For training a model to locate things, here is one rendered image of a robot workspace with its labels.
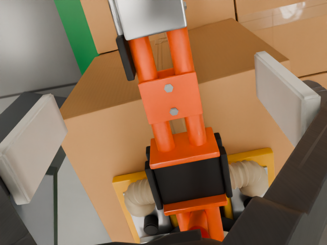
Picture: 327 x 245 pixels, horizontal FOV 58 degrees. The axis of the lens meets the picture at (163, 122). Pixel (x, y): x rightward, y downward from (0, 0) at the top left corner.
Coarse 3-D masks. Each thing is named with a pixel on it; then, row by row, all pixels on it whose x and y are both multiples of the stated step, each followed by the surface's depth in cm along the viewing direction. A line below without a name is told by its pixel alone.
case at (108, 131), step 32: (192, 32) 78; (224, 32) 69; (96, 64) 76; (160, 64) 61; (224, 64) 51; (288, 64) 45; (96, 96) 54; (128, 96) 50; (224, 96) 47; (256, 96) 48; (96, 128) 50; (128, 128) 50; (224, 128) 50; (256, 128) 50; (96, 160) 53; (128, 160) 53; (96, 192) 57
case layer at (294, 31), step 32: (96, 0) 77; (192, 0) 78; (224, 0) 78; (256, 0) 78; (288, 0) 78; (320, 0) 78; (96, 32) 81; (256, 32) 82; (288, 32) 82; (320, 32) 82; (320, 64) 87
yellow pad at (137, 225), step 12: (120, 180) 53; (132, 180) 53; (120, 192) 54; (120, 204) 56; (132, 216) 56; (144, 216) 56; (156, 216) 56; (168, 216) 56; (132, 228) 58; (144, 228) 54; (156, 228) 54; (168, 228) 58
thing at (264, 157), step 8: (248, 152) 52; (256, 152) 51; (264, 152) 51; (272, 152) 51; (232, 160) 51; (240, 160) 51; (248, 160) 51; (256, 160) 51; (264, 160) 51; (272, 160) 51; (264, 168) 51; (272, 168) 52; (272, 176) 53; (240, 192) 54; (232, 200) 55; (240, 200) 55; (248, 200) 54; (224, 208) 56; (232, 208) 56; (240, 208) 56; (232, 216) 57
